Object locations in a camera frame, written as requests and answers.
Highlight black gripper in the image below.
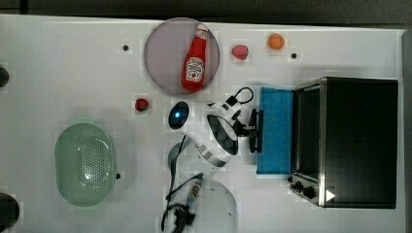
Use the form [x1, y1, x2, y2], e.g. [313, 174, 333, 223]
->
[232, 110, 253, 137]

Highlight black toaster oven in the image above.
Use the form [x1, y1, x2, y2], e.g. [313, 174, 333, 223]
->
[291, 77, 398, 209]

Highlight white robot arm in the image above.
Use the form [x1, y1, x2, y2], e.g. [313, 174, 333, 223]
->
[160, 94, 248, 233]

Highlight black oven knobs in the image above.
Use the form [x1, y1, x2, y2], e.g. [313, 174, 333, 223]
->
[288, 177, 316, 199]

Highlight green metal pot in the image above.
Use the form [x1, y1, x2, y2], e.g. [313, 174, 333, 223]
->
[167, 141, 190, 170]

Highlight red ketchup bottle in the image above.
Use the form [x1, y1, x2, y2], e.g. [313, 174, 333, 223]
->
[181, 23, 208, 92]

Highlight red green strawberry toy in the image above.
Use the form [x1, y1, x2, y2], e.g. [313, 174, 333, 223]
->
[231, 45, 249, 60]

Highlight orange fruit toy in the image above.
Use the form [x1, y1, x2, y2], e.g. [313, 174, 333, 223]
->
[267, 33, 285, 50]

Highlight small red tomato toy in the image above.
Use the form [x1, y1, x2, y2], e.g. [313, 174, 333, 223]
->
[135, 98, 150, 112]

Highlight grey round plate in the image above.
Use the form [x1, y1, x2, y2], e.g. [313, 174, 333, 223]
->
[144, 17, 220, 94]

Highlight black clamp upper left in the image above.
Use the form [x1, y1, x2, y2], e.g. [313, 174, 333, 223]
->
[0, 67, 10, 87]

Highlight black clamp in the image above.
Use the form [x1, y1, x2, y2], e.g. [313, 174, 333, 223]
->
[0, 193, 20, 232]
[0, 67, 10, 87]

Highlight black clamp lower left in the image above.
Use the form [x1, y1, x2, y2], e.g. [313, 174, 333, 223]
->
[0, 193, 20, 232]

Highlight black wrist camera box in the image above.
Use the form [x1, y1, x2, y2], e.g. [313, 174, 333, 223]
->
[226, 96, 237, 107]

